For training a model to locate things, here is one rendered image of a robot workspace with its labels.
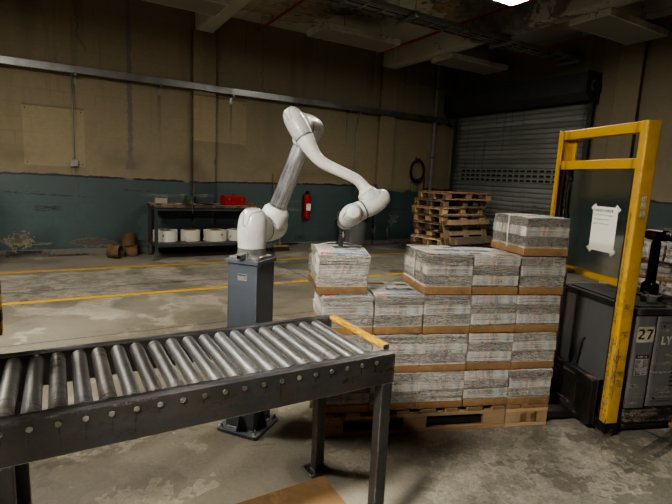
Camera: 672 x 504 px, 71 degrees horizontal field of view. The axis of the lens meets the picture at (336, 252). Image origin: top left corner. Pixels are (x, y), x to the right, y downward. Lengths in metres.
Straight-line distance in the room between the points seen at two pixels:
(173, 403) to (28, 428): 0.36
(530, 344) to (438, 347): 0.59
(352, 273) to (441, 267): 0.51
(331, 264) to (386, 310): 0.42
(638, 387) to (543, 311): 0.75
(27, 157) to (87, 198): 1.00
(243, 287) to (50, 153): 6.45
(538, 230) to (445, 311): 0.72
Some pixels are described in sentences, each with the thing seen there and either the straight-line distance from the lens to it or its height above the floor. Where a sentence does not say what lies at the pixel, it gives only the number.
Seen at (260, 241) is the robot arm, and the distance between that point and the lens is 2.58.
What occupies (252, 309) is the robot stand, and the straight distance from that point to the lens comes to 2.61.
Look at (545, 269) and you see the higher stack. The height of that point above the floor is 0.99.
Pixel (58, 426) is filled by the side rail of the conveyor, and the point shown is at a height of 0.77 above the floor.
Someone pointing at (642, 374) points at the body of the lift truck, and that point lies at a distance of 3.46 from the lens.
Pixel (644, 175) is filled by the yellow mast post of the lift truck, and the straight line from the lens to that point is 3.11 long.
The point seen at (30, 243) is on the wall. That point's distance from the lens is 8.81.
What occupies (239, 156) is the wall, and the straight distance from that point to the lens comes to 9.22.
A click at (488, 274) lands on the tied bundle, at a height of 0.95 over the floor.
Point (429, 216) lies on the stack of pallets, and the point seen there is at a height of 0.82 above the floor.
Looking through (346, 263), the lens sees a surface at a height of 1.01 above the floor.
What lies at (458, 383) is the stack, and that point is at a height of 0.30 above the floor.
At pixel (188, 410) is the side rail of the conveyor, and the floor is 0.74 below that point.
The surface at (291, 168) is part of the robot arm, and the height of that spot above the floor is 1.50.
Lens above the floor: 1.46
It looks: 9 degrees down
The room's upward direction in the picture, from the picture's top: 3 degrees clockwise
